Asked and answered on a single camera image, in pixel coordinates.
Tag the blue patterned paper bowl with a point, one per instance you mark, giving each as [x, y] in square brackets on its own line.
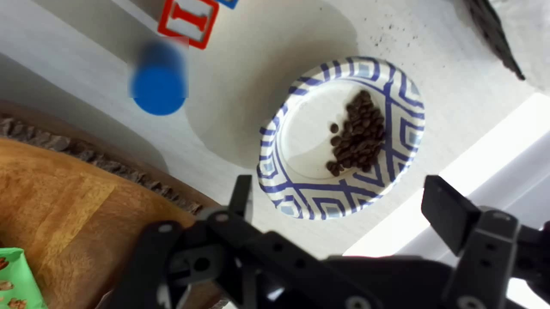
[298, 142]

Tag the green snack packet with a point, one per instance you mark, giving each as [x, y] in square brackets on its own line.
[18, 279]

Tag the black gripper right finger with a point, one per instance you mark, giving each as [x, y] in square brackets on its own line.
[492, 257]

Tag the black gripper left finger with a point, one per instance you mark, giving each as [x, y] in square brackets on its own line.
[190, 262]

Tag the brown wooden tray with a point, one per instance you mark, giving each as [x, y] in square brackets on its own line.
[74, 216]

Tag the coffee beans heap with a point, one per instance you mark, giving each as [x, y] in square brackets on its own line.
[361, 137]

